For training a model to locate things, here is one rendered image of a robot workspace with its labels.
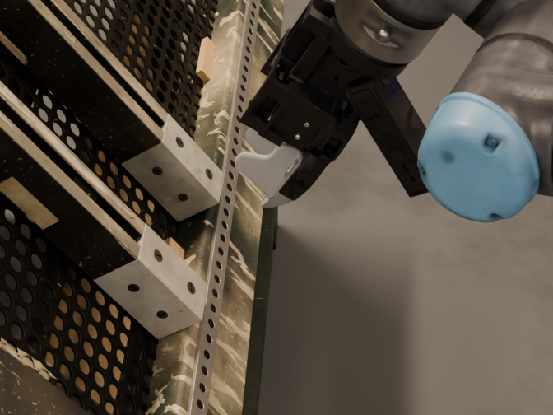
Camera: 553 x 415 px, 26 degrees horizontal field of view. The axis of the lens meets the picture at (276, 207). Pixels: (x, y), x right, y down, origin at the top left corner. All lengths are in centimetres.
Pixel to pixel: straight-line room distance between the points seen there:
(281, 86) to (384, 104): 8
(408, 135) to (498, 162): 24
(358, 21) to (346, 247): 201
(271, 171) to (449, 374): 167
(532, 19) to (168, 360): 80
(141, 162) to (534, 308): 140
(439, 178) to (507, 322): 202
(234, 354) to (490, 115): 88
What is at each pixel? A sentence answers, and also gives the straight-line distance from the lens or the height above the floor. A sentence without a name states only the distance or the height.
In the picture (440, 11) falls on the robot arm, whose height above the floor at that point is 155.
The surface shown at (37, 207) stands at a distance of 137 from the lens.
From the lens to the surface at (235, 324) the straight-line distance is 157.
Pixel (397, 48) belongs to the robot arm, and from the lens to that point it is 88.
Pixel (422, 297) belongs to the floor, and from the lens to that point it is 276.
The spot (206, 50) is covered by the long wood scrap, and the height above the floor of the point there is 90.
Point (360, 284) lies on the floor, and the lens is 278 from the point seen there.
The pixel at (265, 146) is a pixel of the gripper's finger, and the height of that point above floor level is 136.
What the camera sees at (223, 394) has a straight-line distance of 149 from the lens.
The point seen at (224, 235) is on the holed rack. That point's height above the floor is 89.
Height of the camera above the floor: 202
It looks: 43 degrees down
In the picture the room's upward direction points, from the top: straight up
